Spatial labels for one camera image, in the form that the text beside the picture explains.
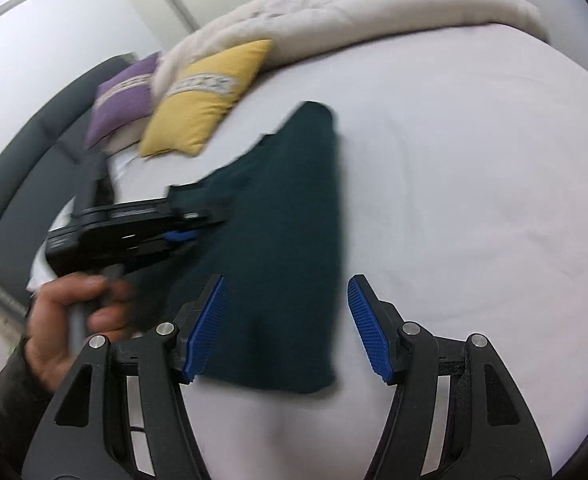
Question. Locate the grey padded headboard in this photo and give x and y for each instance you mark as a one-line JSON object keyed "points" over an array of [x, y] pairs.
{"points": [[19, 195]]}

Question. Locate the person's left hand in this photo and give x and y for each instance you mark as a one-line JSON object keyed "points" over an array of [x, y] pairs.
{"points": [[59, 325]]}

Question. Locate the yellow throw pillow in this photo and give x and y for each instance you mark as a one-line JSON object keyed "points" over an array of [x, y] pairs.
{"points": [[194, 110]]}

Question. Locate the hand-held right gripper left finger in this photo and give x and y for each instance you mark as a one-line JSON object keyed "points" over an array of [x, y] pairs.
{"points": [[206, 330]]}

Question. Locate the bed with white sheet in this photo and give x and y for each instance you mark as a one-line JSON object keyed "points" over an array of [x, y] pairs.
{"points": [[474, 185]]}

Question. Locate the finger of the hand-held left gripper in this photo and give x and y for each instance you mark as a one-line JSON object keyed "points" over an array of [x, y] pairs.
{"points": [[196, 217], [181, 236]]}

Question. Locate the dark green sweater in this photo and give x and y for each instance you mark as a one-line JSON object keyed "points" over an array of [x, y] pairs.
{"points": [[284, 240]]}

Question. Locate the person's left forearm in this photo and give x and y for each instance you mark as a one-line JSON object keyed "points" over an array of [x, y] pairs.
{"points": [[4, 410]]}

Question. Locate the purple throw pillow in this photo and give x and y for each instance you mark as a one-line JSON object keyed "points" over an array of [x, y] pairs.
{"points": [[119, 105]]}

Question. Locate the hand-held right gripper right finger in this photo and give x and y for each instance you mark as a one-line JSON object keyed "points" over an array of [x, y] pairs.
{"points": [[369, 330]]}

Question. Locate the beige duvet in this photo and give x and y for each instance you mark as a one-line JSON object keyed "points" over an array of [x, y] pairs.
{"points": [[349, 15]]}

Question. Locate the white bed pillow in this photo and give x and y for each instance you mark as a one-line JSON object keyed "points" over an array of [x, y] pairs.
{"points": [[124, 141]]}

